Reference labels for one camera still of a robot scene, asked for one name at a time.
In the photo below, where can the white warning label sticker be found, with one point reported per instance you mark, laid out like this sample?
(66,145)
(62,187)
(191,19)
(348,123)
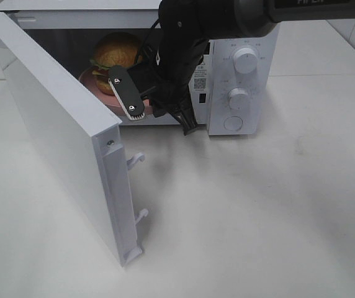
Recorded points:
(200,78)

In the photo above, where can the white microwave door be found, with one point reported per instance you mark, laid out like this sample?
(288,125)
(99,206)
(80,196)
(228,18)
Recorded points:
(77,136)

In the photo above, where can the round white door button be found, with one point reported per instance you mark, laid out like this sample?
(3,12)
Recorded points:
(233,124)

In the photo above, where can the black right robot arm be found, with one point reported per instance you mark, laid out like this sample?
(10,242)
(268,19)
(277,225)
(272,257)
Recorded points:
(238,19)

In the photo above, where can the pink round plate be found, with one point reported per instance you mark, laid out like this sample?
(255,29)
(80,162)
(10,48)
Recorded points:
(87,79)

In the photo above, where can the burger with lettuce and cheese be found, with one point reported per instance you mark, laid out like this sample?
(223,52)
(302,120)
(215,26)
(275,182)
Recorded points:
(114,49)

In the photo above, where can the upper white power knob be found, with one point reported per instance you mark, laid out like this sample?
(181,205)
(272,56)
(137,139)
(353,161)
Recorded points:
(245,60)

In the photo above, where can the lower white timer knob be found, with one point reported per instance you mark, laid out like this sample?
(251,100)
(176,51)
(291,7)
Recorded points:
(238,99)

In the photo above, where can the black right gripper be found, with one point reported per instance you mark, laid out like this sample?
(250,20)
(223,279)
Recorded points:
(165,73)

